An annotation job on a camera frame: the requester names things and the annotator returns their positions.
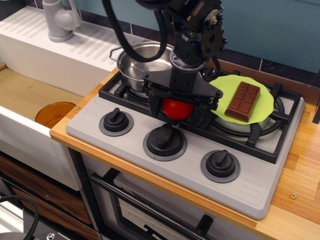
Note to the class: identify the black left stove knob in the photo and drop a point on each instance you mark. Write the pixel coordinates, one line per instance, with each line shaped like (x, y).
(116, 123)

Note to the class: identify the grey toy stove top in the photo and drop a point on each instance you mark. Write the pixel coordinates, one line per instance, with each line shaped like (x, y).
(250, 193)

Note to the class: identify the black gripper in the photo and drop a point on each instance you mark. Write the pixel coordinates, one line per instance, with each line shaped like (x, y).
(185, 87)

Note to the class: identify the black left burner grate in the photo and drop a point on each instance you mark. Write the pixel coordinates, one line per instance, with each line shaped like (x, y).
(117, 92)

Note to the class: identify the black oven door handle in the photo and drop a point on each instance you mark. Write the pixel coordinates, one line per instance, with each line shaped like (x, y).
(107, 183)

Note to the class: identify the stainless steel pot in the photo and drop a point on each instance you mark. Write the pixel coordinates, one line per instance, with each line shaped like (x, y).
(132, 70)

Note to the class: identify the black burner grate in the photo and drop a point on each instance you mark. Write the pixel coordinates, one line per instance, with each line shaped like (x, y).
(266, 140)
(117, 92)

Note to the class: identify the black stove knob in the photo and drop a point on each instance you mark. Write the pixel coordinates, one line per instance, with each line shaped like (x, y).
(116, 123)
(165, 143)
(220, 166)

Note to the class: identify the light green plate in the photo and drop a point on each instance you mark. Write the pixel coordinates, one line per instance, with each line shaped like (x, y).
(228, 84)

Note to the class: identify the black right stove knob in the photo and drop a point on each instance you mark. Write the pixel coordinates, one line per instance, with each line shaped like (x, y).
(220, 166)

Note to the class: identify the oven door with window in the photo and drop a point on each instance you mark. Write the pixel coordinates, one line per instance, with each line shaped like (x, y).
(138, 211)

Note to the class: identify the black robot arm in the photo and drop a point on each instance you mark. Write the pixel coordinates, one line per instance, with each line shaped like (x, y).
(198, 41)

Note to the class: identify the brown chocolate bar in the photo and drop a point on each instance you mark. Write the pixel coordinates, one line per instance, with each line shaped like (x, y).
(243, 101)

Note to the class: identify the grey toy faucet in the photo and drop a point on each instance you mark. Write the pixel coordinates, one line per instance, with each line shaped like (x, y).
(61, 22)

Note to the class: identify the black middle stove knob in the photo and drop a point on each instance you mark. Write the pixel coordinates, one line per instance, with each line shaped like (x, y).
(165, 143)

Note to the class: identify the red toy apple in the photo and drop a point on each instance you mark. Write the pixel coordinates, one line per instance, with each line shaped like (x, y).
(176, 110)

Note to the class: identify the orange sink drain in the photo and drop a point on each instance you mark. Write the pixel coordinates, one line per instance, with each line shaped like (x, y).
(51, 114)

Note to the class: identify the white toy sink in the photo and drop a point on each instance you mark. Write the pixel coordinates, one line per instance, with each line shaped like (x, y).
(36, 72)

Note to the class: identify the black right burner grate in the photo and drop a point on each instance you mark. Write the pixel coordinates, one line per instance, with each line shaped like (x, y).
(266, 140)

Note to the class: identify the wooden drawer front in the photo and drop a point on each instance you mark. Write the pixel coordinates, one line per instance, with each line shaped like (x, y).
(58, 204)

